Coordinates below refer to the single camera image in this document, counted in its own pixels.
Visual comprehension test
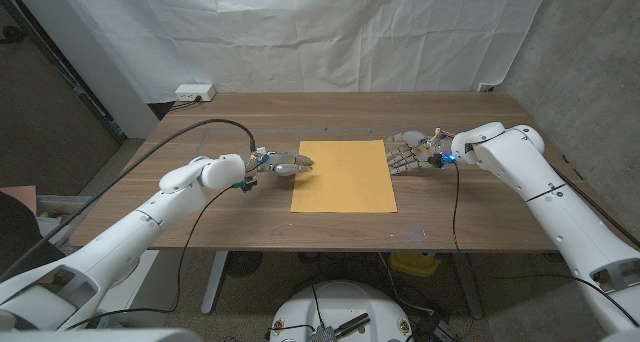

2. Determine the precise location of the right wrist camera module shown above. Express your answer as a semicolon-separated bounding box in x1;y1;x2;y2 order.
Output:
428;152;457;169

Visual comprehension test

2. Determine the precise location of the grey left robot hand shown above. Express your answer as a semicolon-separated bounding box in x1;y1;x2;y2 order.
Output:
243;149;316;179

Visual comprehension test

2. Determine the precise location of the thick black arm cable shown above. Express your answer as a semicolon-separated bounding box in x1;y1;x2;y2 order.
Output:
0;117;258;283
549;164;640;248

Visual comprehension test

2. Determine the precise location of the yellow object under table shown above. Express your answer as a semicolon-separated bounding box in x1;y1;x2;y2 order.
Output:
388;251;442;277

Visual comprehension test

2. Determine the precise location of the clear plastic storage bin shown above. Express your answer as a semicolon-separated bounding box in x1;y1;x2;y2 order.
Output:
35;194;99;243

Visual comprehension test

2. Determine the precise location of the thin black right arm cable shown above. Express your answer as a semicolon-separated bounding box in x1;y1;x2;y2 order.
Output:
452;162;640;328

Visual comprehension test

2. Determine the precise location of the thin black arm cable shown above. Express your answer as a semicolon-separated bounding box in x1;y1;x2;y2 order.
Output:
64;184;239;331
452;162;640;328

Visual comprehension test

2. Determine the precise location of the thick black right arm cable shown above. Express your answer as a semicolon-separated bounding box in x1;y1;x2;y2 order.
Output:
549;164;640;248

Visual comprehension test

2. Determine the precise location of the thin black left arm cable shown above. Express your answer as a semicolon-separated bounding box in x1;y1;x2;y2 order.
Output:
64;184;239;331

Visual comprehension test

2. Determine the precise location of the black round fan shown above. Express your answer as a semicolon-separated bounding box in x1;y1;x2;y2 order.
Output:
223;250;264;278

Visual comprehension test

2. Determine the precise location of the grey table leg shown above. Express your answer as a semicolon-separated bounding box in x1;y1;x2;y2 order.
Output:
452;254;485;319

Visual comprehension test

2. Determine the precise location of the white wrinkled backdrop sheet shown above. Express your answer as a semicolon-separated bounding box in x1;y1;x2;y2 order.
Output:
52;0;551;104

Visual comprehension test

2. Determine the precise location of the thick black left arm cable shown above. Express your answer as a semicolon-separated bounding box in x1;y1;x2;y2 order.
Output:
0;117;258;283

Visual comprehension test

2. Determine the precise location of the floor power strip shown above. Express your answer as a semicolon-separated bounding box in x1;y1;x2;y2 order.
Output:
432;319;459;342

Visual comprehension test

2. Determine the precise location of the black tool on torso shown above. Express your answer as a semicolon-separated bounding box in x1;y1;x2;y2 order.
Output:
309;311;372;342

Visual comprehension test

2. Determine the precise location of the white floor cable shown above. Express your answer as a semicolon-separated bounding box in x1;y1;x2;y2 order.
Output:
377;251;436;316

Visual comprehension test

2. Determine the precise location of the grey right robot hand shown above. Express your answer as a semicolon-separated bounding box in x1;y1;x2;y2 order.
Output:
384;129;454;176

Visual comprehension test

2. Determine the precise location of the orange origami paper sheet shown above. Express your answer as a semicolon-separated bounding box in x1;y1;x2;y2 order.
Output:
290;139;399;214

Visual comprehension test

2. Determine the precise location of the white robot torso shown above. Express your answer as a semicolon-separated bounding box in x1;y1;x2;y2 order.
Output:
268;280;414;342

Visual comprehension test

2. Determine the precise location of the white table leg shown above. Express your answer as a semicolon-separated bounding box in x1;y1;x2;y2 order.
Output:
200;250;229;315

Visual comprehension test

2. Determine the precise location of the person in black clothes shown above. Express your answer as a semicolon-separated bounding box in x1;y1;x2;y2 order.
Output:
0;191;66;278

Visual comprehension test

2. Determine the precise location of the white power strip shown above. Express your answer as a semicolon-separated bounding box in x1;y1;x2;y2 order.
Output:
174;83;217;103

